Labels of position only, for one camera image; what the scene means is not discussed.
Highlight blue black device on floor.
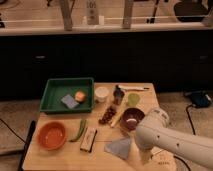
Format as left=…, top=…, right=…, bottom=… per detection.
left=187, top=92, right=212, bottom=108

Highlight green bean pod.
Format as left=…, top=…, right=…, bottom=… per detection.
left=69, top=119, right=87, bottom=142

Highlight orange fruit toy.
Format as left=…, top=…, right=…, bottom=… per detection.
left=75, top=91, right=86, bottom=103

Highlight white knife with black tip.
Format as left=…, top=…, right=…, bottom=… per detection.
left=118, top=85, right=149, bottom=91

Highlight pale wooden stick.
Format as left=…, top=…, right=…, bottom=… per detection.
left=110, top=107, right=127, bottom=128

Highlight dark red grapes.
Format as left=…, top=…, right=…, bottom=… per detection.
left=99, top=106, right=116, bottom=125

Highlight metal cup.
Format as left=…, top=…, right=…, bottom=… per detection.
left=113, top=85, right=125, bottom=105

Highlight light blue towel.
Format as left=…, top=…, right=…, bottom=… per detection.
left=104, top=137, right=131, bottom=160

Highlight white cup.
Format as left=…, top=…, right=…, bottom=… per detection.
left=95, top=87, right=109, bottom=102

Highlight dark purple bowl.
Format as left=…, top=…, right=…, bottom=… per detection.
left=120, top=108, right=145, bottom=131

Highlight black cable on right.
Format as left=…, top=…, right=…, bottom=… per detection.
left=185, top=104, right=198, bottom=136

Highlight black white eraser block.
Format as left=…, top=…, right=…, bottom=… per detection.
left=80, top=127, right=97, bottom=152

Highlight orange red bowl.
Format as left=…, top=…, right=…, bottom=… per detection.
left=36, top=121, right=67, bottom=151

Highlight green plastic tray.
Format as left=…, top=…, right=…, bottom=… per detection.
left=40, top=77, right=94, bottom=114

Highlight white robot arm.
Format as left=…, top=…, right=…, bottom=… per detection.
left=124, top=107, right=213, bottom=170

